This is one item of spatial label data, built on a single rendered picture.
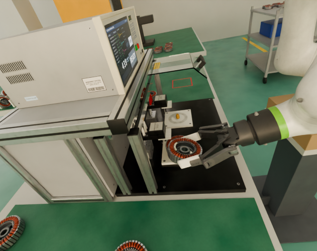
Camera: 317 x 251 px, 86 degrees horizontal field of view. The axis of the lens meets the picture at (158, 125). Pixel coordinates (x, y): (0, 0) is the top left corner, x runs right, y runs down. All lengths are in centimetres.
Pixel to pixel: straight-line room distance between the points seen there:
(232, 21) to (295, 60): 529
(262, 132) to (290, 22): 45
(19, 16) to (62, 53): 396
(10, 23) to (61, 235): 428
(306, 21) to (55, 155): 92
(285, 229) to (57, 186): 134
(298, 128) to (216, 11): 559
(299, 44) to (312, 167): 60
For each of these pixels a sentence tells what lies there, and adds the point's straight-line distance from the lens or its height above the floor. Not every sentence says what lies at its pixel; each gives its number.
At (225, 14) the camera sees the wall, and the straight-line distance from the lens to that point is 607.
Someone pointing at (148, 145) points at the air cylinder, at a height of 82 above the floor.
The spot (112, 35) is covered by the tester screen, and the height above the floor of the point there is 127.
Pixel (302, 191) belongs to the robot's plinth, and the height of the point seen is 30.
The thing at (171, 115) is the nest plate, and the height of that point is 78.
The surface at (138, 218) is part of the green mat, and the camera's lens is 66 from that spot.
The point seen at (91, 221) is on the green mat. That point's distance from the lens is 73.
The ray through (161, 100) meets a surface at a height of 92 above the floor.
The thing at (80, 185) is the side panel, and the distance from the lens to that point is 71.
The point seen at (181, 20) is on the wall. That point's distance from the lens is 590.
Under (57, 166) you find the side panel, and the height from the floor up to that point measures 95.
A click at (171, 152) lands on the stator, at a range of 55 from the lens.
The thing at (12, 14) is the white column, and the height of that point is 158.
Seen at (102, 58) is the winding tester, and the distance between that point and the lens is 52.
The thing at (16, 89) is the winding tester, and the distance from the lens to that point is 71.
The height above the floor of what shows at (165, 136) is 88.
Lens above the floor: 133
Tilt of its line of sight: 36 degrees down
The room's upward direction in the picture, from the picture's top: 13 degrees counter-clockwise
